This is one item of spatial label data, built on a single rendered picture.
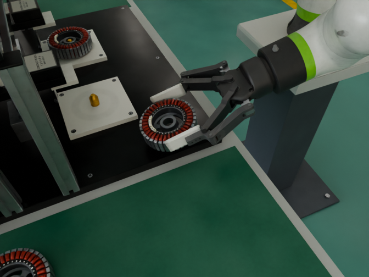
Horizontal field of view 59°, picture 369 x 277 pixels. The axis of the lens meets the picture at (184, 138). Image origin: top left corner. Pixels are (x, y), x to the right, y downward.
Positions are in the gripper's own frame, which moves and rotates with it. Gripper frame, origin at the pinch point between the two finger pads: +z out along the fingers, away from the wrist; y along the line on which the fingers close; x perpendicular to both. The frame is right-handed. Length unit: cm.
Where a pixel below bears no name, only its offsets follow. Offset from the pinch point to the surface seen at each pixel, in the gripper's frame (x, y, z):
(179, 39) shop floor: -98, 153, -13
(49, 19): 10.2, 36.8, 17.6
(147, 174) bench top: -6.0, -5.6, 8.5
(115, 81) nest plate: -2.8, 21.1, 9.6
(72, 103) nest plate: 0.9, 16.2, 19.3
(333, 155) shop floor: -110, 30, -56
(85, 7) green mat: -6, 67, 14
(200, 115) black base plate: -9.2, 5.4, -5.8
